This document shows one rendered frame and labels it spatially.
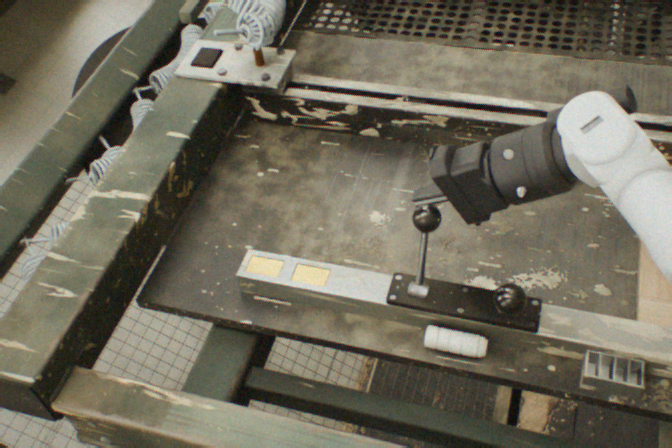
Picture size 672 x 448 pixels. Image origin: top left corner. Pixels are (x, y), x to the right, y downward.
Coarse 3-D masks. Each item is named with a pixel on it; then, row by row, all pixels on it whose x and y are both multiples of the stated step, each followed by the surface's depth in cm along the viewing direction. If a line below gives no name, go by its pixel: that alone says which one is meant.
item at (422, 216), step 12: (432, 204) 93; (420, 216) 92; (432, 216) 92; (420, 228) 93; (432, 228) 93; (420, 240) 95; (420, 252) 95; (420, 264) 96; (420, 276) 96; (408, 288) 97; (420, 288) 96
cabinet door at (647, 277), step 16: (640, 240) 104; (640, 256) 102; (640, 272) 100; (656, 272) 100; (640, 288) 98; (656, 288) 98; (640, 304) 97; (656, 304) 96; (640, 320) 95; (656, 320) 95
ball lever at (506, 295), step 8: (504, 288) 83; (512, 288) 83; (520, 288) 83; (496, 296) 84; (504, 296) 83; (512, 296) 83; (520, 296) 83; (496, 304) 84; (504, 304) 83; (512, 304) 82; (520, 304) 83; (504, 312) 83; (512, 312) 83; (520, 312) 84
